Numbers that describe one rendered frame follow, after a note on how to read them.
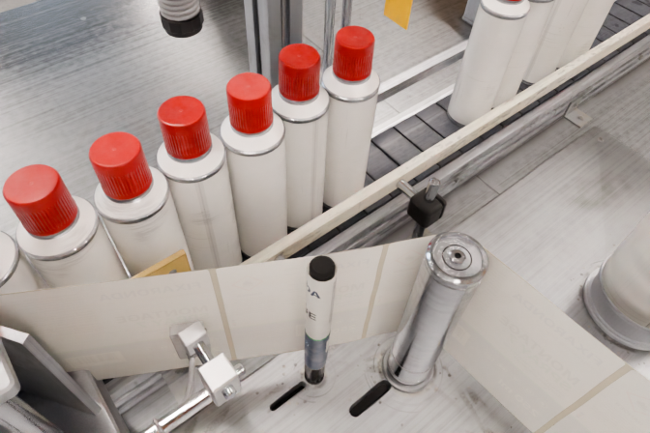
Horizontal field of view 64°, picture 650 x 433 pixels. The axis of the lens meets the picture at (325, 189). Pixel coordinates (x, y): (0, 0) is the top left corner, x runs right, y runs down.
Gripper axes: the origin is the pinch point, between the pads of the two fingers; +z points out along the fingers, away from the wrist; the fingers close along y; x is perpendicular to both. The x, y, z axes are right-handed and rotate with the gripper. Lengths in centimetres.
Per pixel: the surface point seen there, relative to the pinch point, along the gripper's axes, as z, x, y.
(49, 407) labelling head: 35, -74, 6
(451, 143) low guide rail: 21.8, -31.2, 3.8
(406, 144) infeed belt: 25.6, -31.3, -1.2
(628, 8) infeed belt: 8.0, 16.5, -2.0
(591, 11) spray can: 6.9, -8.7, 1.6
